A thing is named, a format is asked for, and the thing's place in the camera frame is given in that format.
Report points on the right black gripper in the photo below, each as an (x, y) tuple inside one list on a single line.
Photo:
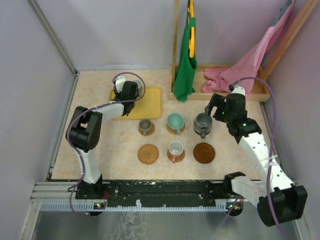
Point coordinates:
[(218, 101)]

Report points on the yellow tray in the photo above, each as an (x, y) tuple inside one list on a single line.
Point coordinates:
[(150, 107)]

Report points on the purple mug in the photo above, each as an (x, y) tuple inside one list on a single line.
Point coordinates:
[(115, 89)]

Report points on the teal mug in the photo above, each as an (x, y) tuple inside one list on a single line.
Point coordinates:
[(175, 118)]

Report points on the small olive mug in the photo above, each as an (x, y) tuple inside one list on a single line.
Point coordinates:
[(145, 124)]

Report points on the small orange wooden coaster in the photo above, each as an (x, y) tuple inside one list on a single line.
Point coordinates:
[(176, 155)]

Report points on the wooden rack base tray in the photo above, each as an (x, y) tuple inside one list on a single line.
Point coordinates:
[(258, 93)]

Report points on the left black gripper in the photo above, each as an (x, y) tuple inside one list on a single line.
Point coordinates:
[(117, 94)]

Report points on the grey hanger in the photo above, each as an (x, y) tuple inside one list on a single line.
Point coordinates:
[(282, 10)]

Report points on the light wooden coaster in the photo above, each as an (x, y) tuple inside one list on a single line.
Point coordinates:
[(147, 133)]

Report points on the pink mug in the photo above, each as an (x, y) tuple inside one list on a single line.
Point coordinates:
[(175, 144)]

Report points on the green shirt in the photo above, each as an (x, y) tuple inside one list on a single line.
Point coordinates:
[(184, 78)]

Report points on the large brown wooden coaster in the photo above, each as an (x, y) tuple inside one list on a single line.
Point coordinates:
[(204, 153)]

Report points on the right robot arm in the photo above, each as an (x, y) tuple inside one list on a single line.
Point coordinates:
[(279, 199)]

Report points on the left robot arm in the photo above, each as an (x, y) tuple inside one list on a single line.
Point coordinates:
[(83, 132)]

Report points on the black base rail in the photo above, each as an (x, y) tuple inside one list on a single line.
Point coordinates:
[(155, 193)]

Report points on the dark speckled grey mug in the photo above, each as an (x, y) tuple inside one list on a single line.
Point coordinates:
[(202, 124)]

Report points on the pink shirt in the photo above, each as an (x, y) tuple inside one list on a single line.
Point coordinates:
[(219, 79)]

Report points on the yellow hanger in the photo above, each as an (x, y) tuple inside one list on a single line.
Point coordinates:
[(192, 37)]

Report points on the large woven rattan coaster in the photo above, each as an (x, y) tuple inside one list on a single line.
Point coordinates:
[(148, 154)]

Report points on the grey-white mug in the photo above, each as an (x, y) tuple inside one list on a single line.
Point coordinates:
[(139, 86)]

